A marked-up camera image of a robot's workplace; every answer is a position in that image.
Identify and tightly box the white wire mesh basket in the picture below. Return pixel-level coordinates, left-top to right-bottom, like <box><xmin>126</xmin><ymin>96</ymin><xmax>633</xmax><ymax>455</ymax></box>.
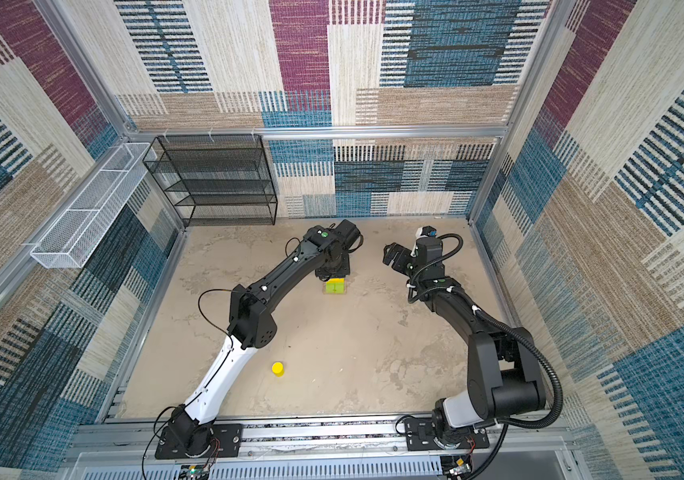
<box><xmin>31</xmin><ymin>143</ymin><xmax>150</xmax><ymax>269</ymax></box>

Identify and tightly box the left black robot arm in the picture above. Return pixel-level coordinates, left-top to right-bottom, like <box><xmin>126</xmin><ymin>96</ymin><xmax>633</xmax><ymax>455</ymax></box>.
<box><xmin>156</xmin><ymin>220</ymin><xmax>363</xmax><ymax>459</ymax></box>

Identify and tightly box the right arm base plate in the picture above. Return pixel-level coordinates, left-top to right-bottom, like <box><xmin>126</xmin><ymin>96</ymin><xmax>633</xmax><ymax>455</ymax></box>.
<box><xmin>394</xmin><ymin>415</ymin><xmax>490</xmax><ymax>451</ymax></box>

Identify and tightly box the aluminium front rail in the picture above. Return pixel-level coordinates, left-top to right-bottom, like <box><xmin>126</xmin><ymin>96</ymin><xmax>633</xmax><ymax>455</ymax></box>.
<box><xmin>57</xmin><ymin>414</ymin><xmax>591</xmax><ymax>479</ymax></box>

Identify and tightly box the yellow cylinder block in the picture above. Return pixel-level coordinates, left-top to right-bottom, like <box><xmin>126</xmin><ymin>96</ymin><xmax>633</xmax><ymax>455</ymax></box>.
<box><xmin>272</xmin><ymin>361</ymin><xmax>285</xmax><ymax>377</ymax></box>

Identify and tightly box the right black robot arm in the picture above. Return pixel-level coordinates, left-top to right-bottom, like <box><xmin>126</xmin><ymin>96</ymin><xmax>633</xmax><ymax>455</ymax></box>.
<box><xmin>383</xmin><ymin>233</ymin><xmax>547</xmax><ymax>447</ymax></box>

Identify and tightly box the black wire shelf rack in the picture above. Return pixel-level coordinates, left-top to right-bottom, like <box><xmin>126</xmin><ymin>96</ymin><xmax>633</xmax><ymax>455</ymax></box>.
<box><xmin>143</xmin><ymin>134</ymin><xmax>278</xmax><ymax>227</ymax></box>

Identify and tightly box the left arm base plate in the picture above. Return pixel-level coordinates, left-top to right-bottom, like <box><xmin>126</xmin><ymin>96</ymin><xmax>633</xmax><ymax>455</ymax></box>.
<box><xmin>154</xmin><ymin>423</ymin><xmax>243</xmax><ymax>460</ymax></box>

